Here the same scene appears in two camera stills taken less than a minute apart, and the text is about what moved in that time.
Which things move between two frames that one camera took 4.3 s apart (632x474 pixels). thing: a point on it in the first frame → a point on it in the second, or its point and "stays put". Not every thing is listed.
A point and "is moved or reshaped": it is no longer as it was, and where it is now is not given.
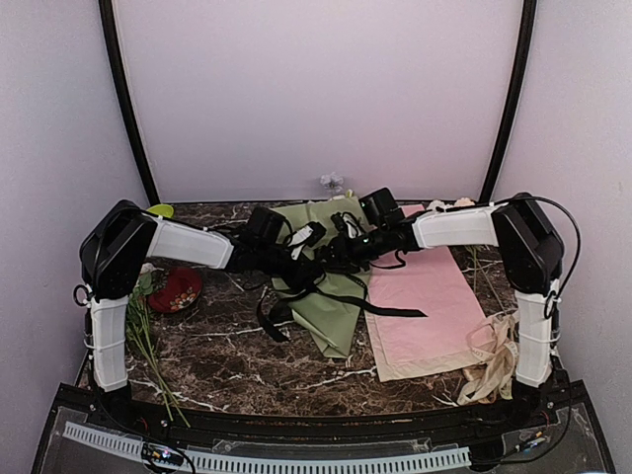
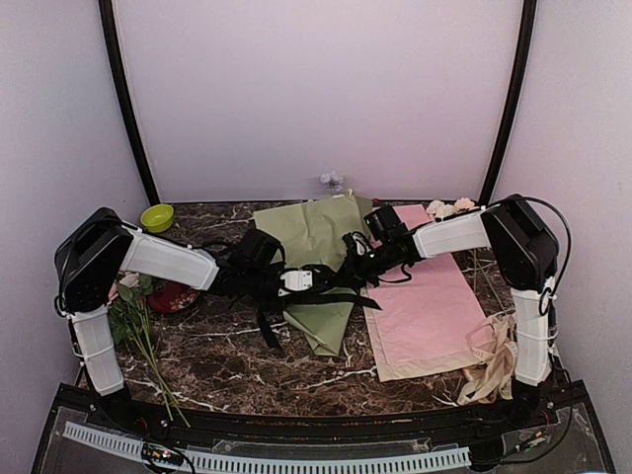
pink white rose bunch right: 461,202 stays put
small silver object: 332,182 stays put
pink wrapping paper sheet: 434,282 stays put
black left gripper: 299,275 → 271,304
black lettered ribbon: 266,304 is moved or reshaped
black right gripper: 344,254 → 352,270
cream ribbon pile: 495,344 stays put
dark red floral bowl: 175,288 stays put
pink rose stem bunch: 141,328 stays put
